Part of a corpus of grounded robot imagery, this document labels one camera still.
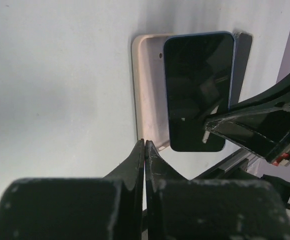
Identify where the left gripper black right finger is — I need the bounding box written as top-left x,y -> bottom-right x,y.
144,141 -> 290,240

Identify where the aluminium frame front rail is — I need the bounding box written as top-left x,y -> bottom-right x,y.
193,148 -> 260,180

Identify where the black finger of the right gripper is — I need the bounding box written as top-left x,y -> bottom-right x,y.
204,100 -> 290,158
228,73 -> 290,118

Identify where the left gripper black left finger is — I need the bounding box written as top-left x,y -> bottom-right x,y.
0,140 -> 145,240

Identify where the beige phone case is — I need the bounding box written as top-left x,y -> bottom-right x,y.
131,33 -> 172,152

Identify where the blue phone case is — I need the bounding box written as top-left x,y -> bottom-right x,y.
163,31 -> 235,152

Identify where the pink phone case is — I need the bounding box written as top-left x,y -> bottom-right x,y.
229,31 -> 253,109

